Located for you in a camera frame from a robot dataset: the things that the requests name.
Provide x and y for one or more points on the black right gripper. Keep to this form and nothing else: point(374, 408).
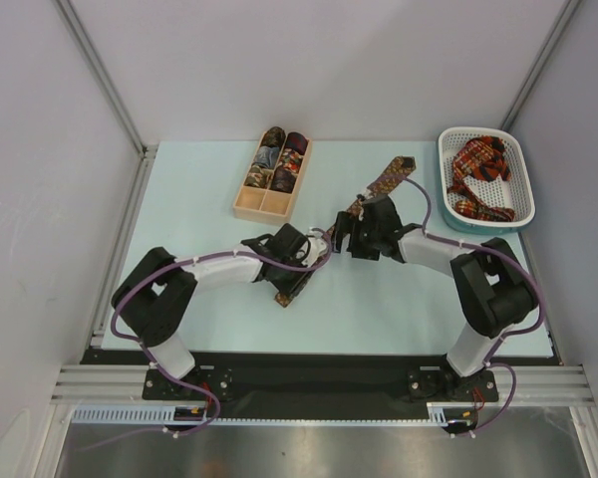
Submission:
point(354, 235)

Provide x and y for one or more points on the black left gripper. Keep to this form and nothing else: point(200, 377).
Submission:
point(299, 279)

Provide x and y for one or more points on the brown floral tie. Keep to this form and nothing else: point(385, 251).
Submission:
point(399, 168)

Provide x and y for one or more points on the red plaid tie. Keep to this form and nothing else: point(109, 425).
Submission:
point(465, 164)

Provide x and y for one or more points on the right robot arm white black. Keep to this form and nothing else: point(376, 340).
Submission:
point(495, 293)

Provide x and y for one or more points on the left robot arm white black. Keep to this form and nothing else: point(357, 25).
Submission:
point(150, 304)

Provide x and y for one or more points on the wooden compartment box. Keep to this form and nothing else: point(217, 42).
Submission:
point(265, 205)

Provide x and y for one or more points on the rolled dark purple tie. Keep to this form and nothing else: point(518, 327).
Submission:
point(283, 180)

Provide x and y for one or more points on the rolled green camouflage tie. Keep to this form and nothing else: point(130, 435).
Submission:
point(258, 177)

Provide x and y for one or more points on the rolled colourful patterned tie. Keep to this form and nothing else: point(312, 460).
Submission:
point(290, 160)

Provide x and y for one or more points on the rolled blue grey tie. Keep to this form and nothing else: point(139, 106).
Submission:
point(266, 156)

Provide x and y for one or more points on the rolled dark red tie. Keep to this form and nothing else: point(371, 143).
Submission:
point(296, 142)

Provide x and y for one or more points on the rolled camouflage tie top left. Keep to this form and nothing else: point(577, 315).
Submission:
point(274, 137)

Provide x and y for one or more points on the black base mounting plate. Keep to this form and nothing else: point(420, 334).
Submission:
point(310, 387)

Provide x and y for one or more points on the red navy striped tie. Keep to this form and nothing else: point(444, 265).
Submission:
point(494, 168)

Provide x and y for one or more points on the white teal plastic basket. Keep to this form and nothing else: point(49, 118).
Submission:
point(515, 193)

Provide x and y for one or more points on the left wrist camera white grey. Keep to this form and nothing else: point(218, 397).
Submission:
point(317, 248)

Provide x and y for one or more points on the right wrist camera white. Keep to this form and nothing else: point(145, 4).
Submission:
point(361, 198)

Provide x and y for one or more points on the left aluminium side rail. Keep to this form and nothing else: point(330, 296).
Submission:
point(123, 237)

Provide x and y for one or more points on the white slotted cable duct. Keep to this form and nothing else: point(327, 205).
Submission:
point(188, 415)

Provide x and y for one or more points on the right aluminium corner post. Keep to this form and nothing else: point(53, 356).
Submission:
point(556, 34)

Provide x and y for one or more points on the aluminium corner post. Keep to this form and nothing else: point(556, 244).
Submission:
point(556, 34)
point(94, 62)

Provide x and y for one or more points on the aluminium front rail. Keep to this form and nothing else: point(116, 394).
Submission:
point(124, 384)

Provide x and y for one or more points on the left aluminium corner post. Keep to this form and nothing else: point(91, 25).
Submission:
point(94, 62)

